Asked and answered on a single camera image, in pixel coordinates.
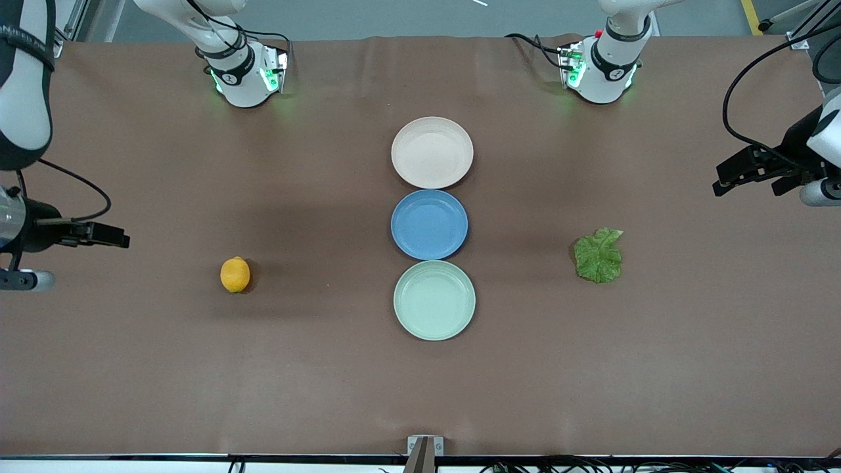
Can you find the yellow lemon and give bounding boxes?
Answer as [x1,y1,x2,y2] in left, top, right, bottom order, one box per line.
[220,256,251,294]

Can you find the green lettuce leaf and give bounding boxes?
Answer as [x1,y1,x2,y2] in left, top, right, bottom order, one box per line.
[573,227,624,284]

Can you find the brown table cover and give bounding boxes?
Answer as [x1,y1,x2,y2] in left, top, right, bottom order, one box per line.
[0,33,841,457]

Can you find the beige round plate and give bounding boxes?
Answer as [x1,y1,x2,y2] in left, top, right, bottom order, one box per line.
[391,116,474,190]

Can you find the blue round plate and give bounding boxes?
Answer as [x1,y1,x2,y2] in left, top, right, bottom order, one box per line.
[390,189,469,261]

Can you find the pale green round plate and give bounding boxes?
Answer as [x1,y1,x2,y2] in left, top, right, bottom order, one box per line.
[393,260,476,342]

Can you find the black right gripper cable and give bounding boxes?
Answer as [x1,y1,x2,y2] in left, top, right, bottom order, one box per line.
[36,158,112,223]

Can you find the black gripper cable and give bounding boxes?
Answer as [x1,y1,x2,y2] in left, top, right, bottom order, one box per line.
[722,0,841,168]
[36,158,112,223]

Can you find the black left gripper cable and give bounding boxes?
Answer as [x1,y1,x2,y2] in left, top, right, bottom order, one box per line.
[722,0,841,168]

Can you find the aluminium frame profile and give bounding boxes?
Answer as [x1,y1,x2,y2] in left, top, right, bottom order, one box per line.
[786,0,822,51]

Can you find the black left arm base cable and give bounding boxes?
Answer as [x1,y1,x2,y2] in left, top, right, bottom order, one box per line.
[505,33,567,70]

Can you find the black arm base cable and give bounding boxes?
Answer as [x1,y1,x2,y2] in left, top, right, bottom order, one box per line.
[505,33,567,70]
[187,0,294,70]

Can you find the black right arm base cable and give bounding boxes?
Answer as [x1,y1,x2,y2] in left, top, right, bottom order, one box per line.
[187,0,294,70]

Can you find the black cable bundle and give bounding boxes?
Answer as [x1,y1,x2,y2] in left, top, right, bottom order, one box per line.
[480,453,841,473]

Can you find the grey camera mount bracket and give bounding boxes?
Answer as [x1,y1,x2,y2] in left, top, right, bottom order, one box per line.
[402,435,445,473]

